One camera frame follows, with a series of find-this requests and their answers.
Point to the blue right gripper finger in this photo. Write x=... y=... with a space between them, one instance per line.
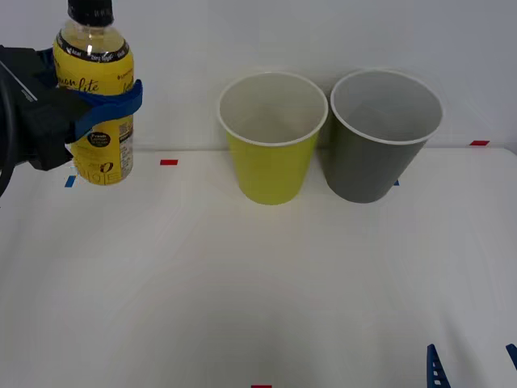
x=436 y=372
x=513 y=355

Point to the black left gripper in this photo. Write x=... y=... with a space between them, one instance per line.
x=36 y=117

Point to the yellow bottle with black cap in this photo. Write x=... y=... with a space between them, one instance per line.
x=101 y=64

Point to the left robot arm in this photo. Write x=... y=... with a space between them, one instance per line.
x=5 y=180

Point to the yellow-green plastic bin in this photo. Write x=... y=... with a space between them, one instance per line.
x=268 y=174

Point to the grey plastic bin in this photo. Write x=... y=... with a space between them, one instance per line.
x=363 y=169

